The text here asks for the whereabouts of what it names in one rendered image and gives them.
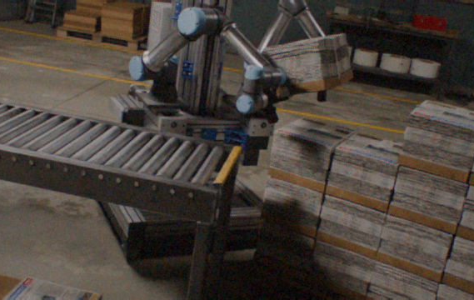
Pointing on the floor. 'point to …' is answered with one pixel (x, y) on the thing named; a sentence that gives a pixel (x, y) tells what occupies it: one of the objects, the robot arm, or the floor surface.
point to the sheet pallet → (108, 22)
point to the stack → (371, 220)
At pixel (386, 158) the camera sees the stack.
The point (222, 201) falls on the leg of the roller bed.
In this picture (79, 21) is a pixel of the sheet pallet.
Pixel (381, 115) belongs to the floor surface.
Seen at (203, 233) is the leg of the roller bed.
